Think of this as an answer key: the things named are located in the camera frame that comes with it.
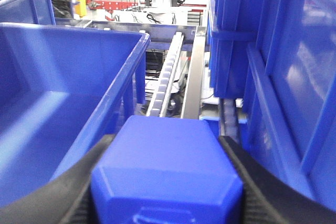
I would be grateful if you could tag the small blue plastic part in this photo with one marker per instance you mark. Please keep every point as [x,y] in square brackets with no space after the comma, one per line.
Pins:
[166,170]

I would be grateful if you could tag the steel divider rail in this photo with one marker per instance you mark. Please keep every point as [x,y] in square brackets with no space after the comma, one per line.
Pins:
[193,91]

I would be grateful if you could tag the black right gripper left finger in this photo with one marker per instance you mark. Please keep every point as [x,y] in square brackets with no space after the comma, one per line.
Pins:
[66,199]

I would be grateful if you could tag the red conveyor frame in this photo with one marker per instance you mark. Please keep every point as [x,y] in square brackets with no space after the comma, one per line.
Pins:
[112,5]

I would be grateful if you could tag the blue bin stacked right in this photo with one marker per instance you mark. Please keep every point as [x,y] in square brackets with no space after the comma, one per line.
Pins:
[278,56]

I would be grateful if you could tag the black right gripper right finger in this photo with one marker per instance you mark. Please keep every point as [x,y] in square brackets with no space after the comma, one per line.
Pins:
[266,199]

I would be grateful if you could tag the white roller track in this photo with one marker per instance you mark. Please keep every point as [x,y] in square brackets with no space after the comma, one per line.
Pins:
[161,95]

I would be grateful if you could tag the large blue target bin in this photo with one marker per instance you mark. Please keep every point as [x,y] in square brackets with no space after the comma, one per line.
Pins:
[62,89]

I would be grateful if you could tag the blue bin left side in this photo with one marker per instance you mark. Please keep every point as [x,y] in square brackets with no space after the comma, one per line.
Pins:
[28,11]

